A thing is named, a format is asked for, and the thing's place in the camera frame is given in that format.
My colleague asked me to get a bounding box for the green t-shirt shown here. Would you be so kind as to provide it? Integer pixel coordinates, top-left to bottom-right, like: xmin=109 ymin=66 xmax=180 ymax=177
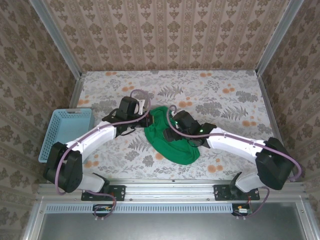
xmin=143 ymin=105 xmax=201 ymax=166

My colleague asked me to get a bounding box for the floral table cloth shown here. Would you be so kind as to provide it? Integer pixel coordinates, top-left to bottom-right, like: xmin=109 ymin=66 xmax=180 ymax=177
xmin=56 ymin=70 xmax=287 ymax=181

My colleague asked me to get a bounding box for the light blue plastic basket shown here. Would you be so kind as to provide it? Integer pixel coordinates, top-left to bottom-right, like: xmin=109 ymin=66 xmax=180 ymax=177
xmin=38 ymin=107 xmax=96 ymax=164

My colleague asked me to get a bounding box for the grey metal sheet panel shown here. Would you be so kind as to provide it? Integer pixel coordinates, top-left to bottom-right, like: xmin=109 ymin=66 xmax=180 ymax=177
xmin=37 ymin=202 xmax=310 ymax=240

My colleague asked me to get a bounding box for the small circuit board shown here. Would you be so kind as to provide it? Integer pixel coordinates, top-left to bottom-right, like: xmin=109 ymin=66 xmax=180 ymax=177
xmin=92 ymin=204 xmax=113 ymax=217
xmin=231 ymin=203 xmax=252 ymax=216

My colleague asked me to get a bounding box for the right arm thin black wire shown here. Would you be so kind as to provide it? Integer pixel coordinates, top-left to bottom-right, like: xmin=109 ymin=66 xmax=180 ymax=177
xmin=186 ymin=138 xmax=201 ymax=149

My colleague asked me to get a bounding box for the arm thin black wire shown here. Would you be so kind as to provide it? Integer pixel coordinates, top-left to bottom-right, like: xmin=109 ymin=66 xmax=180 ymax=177
xmin=186 ymin=138 xmax=201 ymax=149
xmin=118 ymin=125 xmax=136 ymax=138

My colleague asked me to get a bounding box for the left arm thin black wire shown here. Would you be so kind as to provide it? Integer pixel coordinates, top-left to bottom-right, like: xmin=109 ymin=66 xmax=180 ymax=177
xmin=118 ymin=125 xmax=136 ymax=138

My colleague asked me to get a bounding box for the long aluminium mounting rail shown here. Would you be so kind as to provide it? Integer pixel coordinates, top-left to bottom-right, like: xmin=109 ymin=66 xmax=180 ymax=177
xmin=37 ymin=178 xmax=307 ymax=201

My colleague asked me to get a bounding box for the slotted grey cable duct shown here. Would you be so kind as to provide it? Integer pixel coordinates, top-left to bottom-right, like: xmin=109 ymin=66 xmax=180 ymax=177
xmin=44 ymin=202 xmax=235 ymax=214

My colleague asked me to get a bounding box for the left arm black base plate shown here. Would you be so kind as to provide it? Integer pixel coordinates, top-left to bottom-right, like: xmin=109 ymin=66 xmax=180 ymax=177
xmin=80 ymin=184 xmax=126 ymax=202

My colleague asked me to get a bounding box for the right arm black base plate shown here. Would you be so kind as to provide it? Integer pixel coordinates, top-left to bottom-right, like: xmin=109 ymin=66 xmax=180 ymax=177
xmin=213 ymin=184 xmax=260 ymax=202

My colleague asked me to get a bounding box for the tall aluminium frame post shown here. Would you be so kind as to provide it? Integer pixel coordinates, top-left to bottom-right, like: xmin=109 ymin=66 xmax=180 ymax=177
xmin=28 ymin=0 xmax=83 ymax=80
xmin=255 ymin=0 xmax=305 ymax=76

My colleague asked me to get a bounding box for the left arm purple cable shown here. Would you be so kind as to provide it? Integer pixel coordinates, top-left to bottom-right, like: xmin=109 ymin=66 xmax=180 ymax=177
xmin=55 ymin=89 xmax=151 ymax=222

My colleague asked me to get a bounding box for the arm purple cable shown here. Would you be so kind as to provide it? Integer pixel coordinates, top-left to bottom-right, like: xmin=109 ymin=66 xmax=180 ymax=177
xmin=166 ymin=104 xmax=303 ymax=220
xmin=55 ymin=89 xmax=151 ymax=222

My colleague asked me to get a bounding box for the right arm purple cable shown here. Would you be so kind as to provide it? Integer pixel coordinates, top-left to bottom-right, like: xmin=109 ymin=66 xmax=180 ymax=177
xmin=166 ymin=104 xmax=303 ymax=220

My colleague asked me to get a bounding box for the short aluminium frame bar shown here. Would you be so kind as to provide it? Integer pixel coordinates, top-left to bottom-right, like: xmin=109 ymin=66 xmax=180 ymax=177
xmin=21 ymin=202 xmax=47 ymax=240
xmin=294 ymin=202 xmax=320 ymax=240

